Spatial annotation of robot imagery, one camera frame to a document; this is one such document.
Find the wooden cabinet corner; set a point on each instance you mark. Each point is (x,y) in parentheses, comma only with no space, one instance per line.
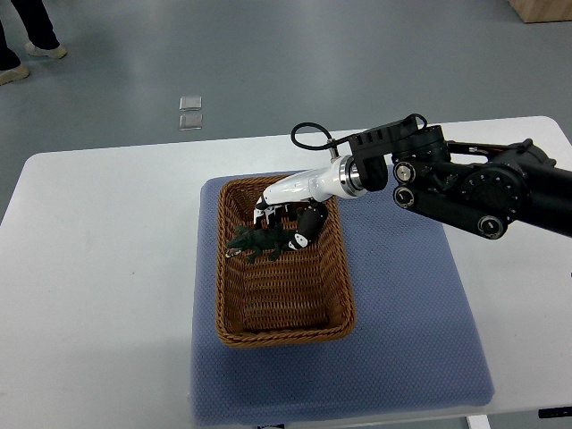
(542,11)

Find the blue foam mat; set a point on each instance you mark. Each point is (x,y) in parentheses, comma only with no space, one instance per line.
(414,345)

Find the upper clear floor plate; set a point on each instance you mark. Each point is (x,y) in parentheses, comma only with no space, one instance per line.
(190,103)

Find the lower clear floor plate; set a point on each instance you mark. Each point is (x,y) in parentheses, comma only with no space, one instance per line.
(191,122)

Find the clear floor plate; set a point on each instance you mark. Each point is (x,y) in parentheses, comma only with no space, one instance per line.
(190,103)
(191,122)

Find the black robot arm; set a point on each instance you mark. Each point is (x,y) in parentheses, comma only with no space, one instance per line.
(478,188)

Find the dark green toy crocodile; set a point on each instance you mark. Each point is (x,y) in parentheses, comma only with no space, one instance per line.
(257,241)

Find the person's beige shoe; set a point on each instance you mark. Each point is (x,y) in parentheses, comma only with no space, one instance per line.
(19,72)
(55,53)

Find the person's left beige shoe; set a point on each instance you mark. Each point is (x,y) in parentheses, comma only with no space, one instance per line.
(55,53)

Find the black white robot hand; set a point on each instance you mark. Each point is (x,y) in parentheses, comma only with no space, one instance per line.
(313,187)

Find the person's right beige shoe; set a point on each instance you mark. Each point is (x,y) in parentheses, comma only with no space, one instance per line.
(19,72)

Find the brown wicker basket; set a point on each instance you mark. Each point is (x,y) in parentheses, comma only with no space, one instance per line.
(303,296)

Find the person's dark trouser legs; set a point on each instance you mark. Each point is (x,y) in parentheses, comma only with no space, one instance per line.
(39,27)

